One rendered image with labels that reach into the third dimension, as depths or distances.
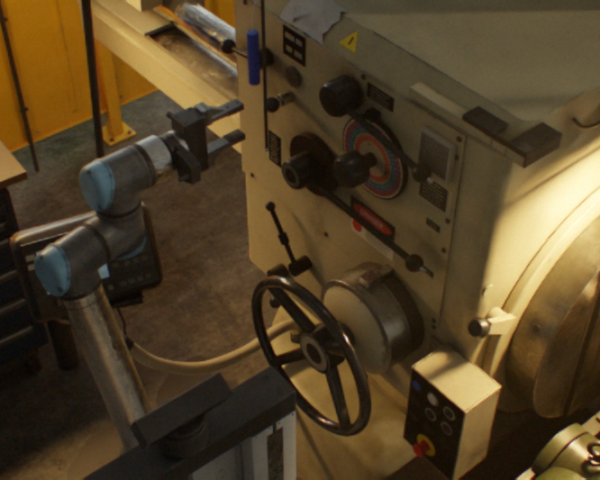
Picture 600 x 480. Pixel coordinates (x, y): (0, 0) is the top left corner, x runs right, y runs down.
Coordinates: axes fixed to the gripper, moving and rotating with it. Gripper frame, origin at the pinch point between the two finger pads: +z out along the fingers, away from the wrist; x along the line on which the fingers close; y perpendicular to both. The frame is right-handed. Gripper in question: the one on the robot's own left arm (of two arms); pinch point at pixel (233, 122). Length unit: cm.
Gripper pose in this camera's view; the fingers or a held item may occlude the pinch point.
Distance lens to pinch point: 199.6
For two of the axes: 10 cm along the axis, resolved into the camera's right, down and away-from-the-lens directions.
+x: 0.0, 7.3, 6.8
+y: -6.3, -5.2, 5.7
